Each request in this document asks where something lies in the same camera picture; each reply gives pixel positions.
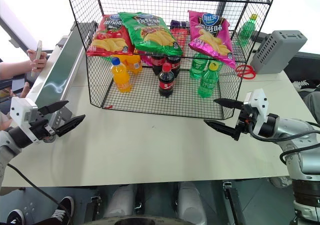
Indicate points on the black sneaker white laces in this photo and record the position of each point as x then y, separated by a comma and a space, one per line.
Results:
305, 85
15, 218
63, 210

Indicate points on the red potato chips bag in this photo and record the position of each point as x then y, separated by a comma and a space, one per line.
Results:
110, 35

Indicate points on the white panel grey frame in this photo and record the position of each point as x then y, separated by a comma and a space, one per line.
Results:
17, 25

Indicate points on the white smartphone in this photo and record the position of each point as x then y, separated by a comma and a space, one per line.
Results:
38, 48

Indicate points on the dark blue folder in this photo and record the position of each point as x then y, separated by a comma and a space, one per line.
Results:
21, 82

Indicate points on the white rounded robot leg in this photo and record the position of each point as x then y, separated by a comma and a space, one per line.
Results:
121, 201
191, 202

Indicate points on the cola bottle red cap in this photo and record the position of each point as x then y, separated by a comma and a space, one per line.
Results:
166, 85

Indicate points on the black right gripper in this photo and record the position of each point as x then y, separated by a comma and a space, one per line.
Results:
247, 115

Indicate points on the green conveyor belt machine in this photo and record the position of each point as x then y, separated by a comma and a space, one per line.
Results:
58, 70

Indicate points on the magenta potato chips bag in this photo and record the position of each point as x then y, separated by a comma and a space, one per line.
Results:
210, 37

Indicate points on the red snack box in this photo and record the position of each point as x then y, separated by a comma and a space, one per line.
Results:
180, 36

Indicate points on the orange soda bottle blue cap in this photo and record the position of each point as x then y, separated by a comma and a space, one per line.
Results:
121, 78

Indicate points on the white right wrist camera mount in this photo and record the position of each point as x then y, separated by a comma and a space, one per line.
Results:
260, 102

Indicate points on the person's bare forearm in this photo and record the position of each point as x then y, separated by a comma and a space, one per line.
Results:
15, 68

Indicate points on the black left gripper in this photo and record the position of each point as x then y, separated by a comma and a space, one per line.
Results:
41, 130

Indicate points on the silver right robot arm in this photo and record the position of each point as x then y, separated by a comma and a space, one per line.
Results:
302, 157

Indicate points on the small red tag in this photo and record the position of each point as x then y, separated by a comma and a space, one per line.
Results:
109, 107

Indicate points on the purple snack pack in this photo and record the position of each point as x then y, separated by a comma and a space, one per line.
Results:
178, 24

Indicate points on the green potato chips bag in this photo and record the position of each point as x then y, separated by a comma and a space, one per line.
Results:
150, 32

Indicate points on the grey trouser leg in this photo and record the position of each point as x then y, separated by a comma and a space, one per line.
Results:
313, 105

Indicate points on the grey vented plastic box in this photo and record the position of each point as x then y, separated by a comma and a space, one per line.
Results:
277, 51

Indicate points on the person's bare hand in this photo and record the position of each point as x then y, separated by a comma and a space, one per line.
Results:
38, 61

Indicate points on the green soda bottle yellow cap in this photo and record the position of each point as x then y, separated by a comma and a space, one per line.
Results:
207, 83
246, 30

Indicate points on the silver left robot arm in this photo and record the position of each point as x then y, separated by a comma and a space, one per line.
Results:
7, 145

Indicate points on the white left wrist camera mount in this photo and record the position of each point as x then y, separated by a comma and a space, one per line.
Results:
21, 110

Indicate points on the black table leg bracket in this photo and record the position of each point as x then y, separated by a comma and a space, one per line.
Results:
233, 205
92, 206

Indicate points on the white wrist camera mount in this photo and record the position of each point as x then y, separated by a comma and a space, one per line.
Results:
260, 102
21, 110

